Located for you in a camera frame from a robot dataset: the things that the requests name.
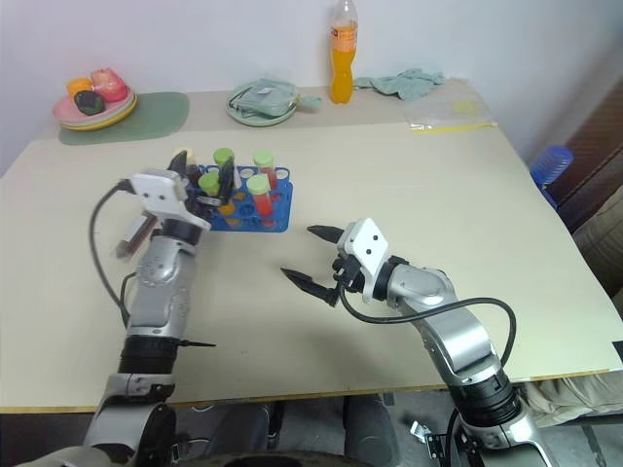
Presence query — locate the pink plate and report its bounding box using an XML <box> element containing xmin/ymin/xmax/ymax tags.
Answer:
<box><xmin>52</xmin><ymin>89</ymin><xmax>139</xmax><ymax>126</ymax></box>

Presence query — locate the dark brown wooden furniture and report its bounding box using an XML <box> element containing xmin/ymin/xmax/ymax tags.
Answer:
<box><xmin>557</xmin><ymin>85</ymin><xmax>623</xmax><ymax>234</ymax></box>

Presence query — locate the orange toy fruit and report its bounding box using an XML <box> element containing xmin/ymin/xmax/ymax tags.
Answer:
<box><xmin>66</xmin><ymin>77</ymin><xmax>93</xmax><ymax>101</ymax></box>

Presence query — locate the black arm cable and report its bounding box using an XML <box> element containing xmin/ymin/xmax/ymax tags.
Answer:
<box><xmin>339</xmin><ymin>286</ymin><xmax>518</xmax><ymax>372</ymax></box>
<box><xmin>90</xmin><ymin>178</ymin><xmax>142</xmax><ymax>332</ymax></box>

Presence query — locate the pink red toy apple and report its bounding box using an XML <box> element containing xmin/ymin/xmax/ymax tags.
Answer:
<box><xmin>89</xmin><ymin>67</ymin><xmax>128</xmax><ymax>102</ymax></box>

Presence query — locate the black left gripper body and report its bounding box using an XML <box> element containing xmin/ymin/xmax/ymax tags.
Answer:
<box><xmin>180</xmin><ymin>175</ymin><xmax>231</xmax><ymax>221</ymax></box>

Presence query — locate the green-capped red test tube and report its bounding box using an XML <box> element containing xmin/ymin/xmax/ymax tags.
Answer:
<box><xmin>245</xmin><ymin>174</ymin><xmax>276</xmax><ymax>221</ymax></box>
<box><xmin>251</xmin><ymin>149</ymin><xmax>279</xmax><ymax>192</ymax></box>

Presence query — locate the orange soda bottle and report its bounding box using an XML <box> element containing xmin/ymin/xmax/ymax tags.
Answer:
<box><xmin>328</xmin><ymin>0</ymin><xmax>360</xmax><ymax>105</ymax></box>

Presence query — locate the dark red loose test tube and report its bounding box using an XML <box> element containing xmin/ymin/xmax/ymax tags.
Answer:
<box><xmin>110</xmin><ymin>213</ymin><xmax>160</xmax><ymax>260</ymax></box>

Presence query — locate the dark green toy fruit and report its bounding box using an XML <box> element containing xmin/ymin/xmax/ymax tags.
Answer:
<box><xmin>73</xmin><ymin>90</ymin><xmax>106</xmax><ymax>116</ymax></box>

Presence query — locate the dark rounded shape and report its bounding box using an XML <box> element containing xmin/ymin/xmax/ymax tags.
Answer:
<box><xmin>342</xmin><ymin>393</ymin><xmax>396</xmax><ymax>467</ymax></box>
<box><xmin>206</xmin><ymin>401</ymin><xmax>279</xmax><ymax>467</ymax></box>

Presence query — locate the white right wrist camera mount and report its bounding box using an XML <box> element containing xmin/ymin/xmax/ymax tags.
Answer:
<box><xmin>336</xmin><ymin>217</ymin><xmax>391</xmax><ymax>305</ymax></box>

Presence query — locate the blue test tube rack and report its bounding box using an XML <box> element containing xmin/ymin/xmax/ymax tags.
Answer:
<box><xmin>187</xmin><ymin>163</ymin><xmax>297</xmax><ymax>234</ymax></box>

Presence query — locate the green-capped yellow test tube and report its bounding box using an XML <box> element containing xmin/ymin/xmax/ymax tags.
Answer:
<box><xmin>198</xmin><ymin>173</ymin><xmax>223</xmax><ymax>197</ymax></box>

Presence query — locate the light green plate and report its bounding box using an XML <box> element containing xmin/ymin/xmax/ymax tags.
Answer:
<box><xmin>225</xmin><ymin>78</ymin><xmax>299</xmax><ymax>128</ymax></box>

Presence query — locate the beige fabric cushion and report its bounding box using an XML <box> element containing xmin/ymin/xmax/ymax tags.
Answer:
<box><xmin>571</xmin><ymin>193</ymin><xmax>623</xmax><ymax>305</ymax></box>

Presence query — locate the silver metal bracket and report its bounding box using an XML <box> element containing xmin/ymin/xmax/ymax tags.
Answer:
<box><xmin>408</xmin><ymin>419</ymin><xmax>450</xmax><ymax>454</ymax></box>

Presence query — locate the yellow-capped dark red test tube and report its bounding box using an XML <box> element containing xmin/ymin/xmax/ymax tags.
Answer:
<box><xmin>173</xmin><ymin>147</ymin><xmax>203</xmax><ymax>190</ymax></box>

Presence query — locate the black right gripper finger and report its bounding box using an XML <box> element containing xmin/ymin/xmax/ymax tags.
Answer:
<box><xmin>280</xmin><ymin>267</ymin><xmax>340</xmax><ymax>309</ymax></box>
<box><xmin>305</xmin><ymin>224</ymin><xmax>345</xmax><ymax>245</ymax></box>

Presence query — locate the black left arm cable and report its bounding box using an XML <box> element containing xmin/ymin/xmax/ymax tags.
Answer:
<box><xmin>90</xmin><ymin>178</ymin><xmax>142</xmax><ymax>332</ymax></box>

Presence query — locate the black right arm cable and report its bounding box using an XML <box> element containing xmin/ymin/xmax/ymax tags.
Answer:
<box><xmin>339</xmin><ymin>286</ymin><xmax>518</xmax><ymax>372</ymax></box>

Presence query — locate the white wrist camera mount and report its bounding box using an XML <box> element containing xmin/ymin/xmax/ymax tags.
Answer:
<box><xmin>336</xmin><ymin>217</ymin><xmax>391</xmax><ymax>305</ymax></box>
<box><xmin>129</xmin><ymin>168</ymin><xmax>213</xmax><ymax>232</ymax></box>

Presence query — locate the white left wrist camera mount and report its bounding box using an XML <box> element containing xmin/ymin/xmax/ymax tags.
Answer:
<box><xmin>129</xmin><ymin>168</ymin><xmax>213</xmax><ymax>232</ymax></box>

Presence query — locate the yellow plate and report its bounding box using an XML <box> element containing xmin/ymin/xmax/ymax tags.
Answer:
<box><xmin>59</xmin><ymin>99</ymin><xmax>139</xmax><ymax>132</ymax></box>

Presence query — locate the blue plastic stool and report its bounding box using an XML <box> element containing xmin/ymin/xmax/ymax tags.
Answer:
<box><xmin>529</xmin><ymin>144</ymin><xmax>576</xmax><ymax>206</ymax></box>

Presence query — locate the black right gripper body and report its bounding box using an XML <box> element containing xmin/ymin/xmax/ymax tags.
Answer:
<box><xmin>330</xmin><ymin>252</ymin><xmax>367</xmax><ymax>295</ymax></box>

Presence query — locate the green flat pouch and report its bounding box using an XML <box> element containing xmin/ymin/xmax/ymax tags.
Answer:
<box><xmin>237</xmin><ymin>79</ymin><xmax>296</xmax><ymax>119</ymax></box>

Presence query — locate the green placemat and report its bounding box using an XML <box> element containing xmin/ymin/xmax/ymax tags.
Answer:
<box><xmin>57</xmin><ymin>90</ymin><xmax>191</xmax><ymax>148</ymax></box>

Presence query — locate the green crumpled cloth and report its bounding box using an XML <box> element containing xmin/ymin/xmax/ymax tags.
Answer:
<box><xmin>352</xmin><ymin>67</ymin><xmax>447</xmax><ymax>102</ymax></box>

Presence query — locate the clear zip plastic bag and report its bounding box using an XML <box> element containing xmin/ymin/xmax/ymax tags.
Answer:
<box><xmin>402</xmin><ymin>94</ymin><xmax>500</xmax><ymax>134</ymax></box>

